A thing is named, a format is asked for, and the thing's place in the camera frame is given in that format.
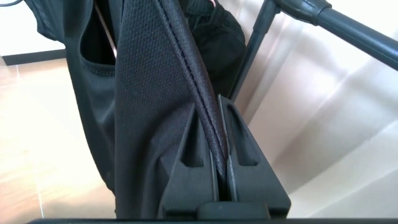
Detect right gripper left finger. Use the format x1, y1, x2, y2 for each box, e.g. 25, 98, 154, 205
161, 104, 218, 218

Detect black clothes rack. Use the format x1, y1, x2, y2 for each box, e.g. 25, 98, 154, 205
228, 0, 398, 103

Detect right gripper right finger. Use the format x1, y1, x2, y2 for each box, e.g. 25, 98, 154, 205
216, 95, 292, 218

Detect black shorts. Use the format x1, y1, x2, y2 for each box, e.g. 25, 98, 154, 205
178, 0, 247, 98

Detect beige curtain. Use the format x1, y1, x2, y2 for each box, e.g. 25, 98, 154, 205
217, 0, 398, 218

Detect black garment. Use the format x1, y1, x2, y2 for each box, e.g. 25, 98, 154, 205
24, 0, 229, 218

